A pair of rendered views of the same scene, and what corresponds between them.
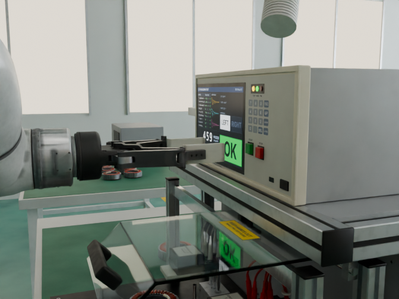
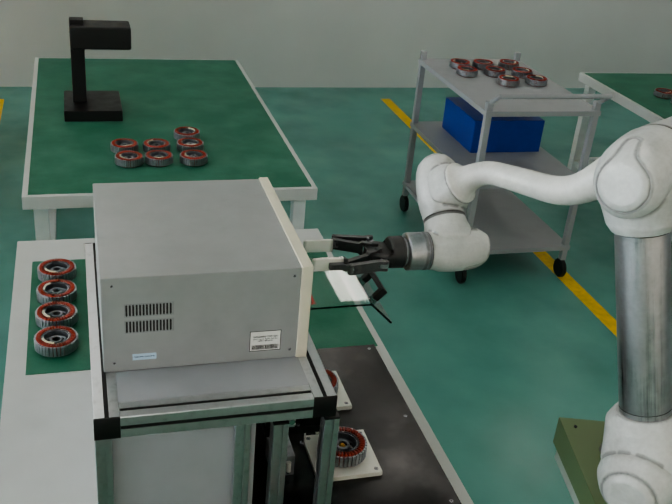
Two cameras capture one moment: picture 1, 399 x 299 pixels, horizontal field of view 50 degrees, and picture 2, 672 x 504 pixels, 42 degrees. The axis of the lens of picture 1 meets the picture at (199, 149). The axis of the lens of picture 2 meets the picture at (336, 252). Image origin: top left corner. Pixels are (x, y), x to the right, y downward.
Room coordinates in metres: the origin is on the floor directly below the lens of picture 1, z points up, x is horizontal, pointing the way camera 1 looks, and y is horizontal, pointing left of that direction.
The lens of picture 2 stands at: (2.47, 0.10, 2.10)
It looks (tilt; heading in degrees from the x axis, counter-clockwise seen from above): 27 degrees down; 182
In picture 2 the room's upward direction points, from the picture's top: 5 degrees clockwise
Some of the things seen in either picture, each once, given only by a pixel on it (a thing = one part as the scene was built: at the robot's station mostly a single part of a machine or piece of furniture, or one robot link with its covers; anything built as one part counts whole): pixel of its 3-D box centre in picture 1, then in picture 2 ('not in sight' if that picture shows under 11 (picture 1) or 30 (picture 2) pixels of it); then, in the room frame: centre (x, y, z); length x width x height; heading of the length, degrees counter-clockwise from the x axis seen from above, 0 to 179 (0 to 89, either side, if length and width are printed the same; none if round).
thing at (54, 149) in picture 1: (55, 157); (414, 251); (0.63, 0.22, 1.18); 0.09 x 0.06 x 0.09; 20
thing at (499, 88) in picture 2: not in sight; (492, 158); (-1.94, 0.72, 0.51); 1.01 x 0.60 x 1.01; 20
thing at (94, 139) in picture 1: (104, 155); (384, 252); (0.66, 0.15, 1.18); 0.09 x 0.08 x 0.07; 110
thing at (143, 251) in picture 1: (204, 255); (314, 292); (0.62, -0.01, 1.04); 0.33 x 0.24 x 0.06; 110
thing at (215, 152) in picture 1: (203, 153); (317, 245); (0.66, -0.01, 1.19); 0.07 x 0.01 x 0.03; 110
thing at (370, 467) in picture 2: not in sight; (341, 455); (0.89, 0.10, 0.78); 0.15 x 0.15 x 0.01; 20
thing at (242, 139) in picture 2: not in sight; (155, 186); (-1.38, -0.94, 0.38); 1.85 x 1.10 x 0.75; 20
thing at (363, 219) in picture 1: (312, 180); (195, 319); (0.89, -0.24, 1.09); 0.68 x 0.44 x 0.05; 20
